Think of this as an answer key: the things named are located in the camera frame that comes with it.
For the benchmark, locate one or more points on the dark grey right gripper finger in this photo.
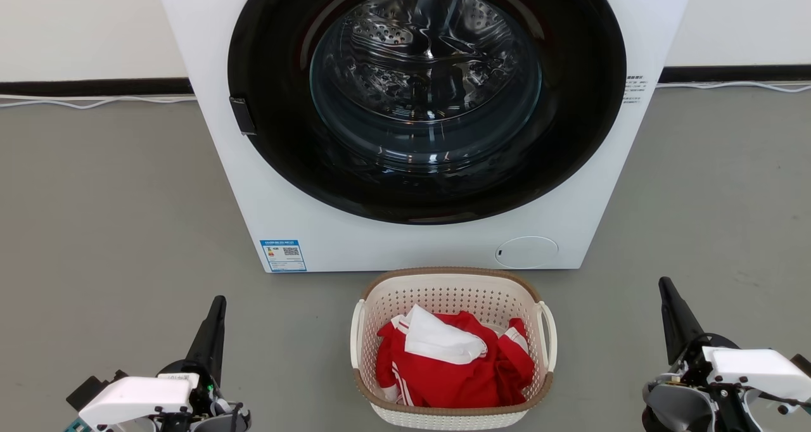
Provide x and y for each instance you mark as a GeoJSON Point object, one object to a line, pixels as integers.
{"type": "Point", "coordinates": [679, 321]}

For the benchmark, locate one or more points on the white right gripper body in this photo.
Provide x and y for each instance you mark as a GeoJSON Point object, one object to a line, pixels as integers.
{"type": "Point", "coordinates": [747, 381]}

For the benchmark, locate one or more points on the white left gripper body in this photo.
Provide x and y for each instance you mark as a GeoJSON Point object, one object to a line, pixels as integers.
{"type": "Point", "coordinates": [136, 397]}

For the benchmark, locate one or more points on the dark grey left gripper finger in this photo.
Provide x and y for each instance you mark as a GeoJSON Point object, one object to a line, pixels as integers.
{"type": "Point", "coordinates": [208, 340]}

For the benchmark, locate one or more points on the white perforated laundry basket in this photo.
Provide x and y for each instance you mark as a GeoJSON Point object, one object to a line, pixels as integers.
{"type": "Point", "coordinates": [453, 288]}

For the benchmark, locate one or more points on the blue energy label sticker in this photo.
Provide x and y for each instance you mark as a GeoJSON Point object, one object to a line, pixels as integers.
{"type": "Point", "coordinates": [284, 256]}

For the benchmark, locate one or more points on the white front-load washing machine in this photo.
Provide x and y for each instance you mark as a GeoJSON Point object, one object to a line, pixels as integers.
{"type": "Point", "coordinates": [266, 185]}

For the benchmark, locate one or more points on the round white filter cover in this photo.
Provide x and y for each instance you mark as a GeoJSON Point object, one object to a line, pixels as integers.
{"type": "Point", "coordinates": [526, 252]}

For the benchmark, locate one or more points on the red garment with white stripes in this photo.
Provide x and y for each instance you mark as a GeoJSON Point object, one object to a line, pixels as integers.
{"type": "Point", "coordinates": [453, 381]}

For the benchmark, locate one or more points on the small printed text sticker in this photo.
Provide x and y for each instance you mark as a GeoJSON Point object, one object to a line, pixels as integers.
{"type": "Point", "coordinates": [635, 90]}

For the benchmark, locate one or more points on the round black glass washer door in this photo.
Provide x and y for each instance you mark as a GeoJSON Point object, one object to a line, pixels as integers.
{"type": "Point", "coordinates": [279, 102]}

